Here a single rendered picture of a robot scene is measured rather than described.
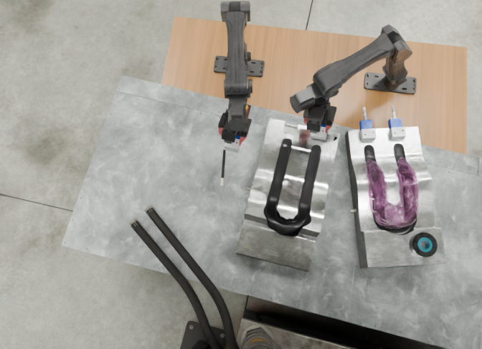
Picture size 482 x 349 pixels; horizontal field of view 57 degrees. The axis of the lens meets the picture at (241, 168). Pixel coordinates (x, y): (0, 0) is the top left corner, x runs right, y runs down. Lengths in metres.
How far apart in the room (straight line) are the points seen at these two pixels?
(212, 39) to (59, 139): 1.25
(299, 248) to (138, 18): 1.92
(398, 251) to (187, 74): 1.03
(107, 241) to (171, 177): 0.33
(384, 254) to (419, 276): 0.20
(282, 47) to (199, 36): 0.34
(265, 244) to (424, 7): 2.03
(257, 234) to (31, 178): 1.58
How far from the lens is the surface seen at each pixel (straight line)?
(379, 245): 1.58
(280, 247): 1.57
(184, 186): 1.68
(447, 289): 1.76
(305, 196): 1.56
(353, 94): 1.82
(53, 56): 3.02
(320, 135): 1.58
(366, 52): 1.41
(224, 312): 1.49
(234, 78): 1.36
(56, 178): 2.72
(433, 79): 1.95
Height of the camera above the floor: 2.42
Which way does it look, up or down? 75 degrees down
